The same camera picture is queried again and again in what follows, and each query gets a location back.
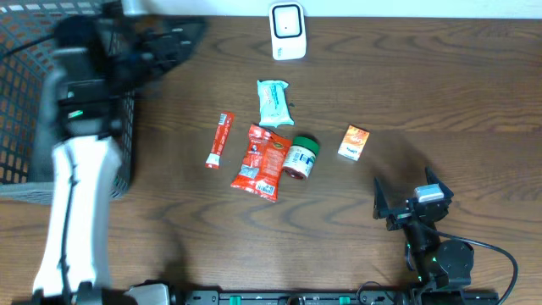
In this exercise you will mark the small orange box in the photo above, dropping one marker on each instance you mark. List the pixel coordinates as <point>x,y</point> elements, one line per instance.
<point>353,143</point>

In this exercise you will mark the red stick packet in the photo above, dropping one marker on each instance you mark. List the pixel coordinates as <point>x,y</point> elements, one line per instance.
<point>226,120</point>

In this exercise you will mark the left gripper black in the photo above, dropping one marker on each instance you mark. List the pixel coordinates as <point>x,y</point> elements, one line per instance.
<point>170,29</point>

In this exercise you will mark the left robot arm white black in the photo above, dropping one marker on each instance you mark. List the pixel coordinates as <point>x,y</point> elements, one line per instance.
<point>101,60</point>

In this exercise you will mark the green lid jar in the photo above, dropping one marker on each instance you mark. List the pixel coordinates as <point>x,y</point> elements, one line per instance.
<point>301,157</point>

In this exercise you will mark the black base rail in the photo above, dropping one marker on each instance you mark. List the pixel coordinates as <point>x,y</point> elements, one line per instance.
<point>149,295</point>

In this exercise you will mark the white barcode scanner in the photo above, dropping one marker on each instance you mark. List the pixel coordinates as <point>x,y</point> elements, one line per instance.
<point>288,31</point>

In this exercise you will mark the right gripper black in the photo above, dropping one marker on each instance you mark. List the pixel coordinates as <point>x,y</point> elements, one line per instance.
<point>397,219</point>

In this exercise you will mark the teal wipes pack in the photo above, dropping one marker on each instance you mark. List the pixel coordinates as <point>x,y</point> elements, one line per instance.
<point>273,107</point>

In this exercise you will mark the red snack bag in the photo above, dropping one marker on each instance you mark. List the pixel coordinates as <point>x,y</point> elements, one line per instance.
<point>262,164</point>

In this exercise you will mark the grey plastic mesh basket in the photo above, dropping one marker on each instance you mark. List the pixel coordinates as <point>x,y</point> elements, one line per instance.
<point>26,67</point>

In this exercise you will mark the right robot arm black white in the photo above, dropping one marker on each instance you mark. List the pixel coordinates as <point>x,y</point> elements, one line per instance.
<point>439,264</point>

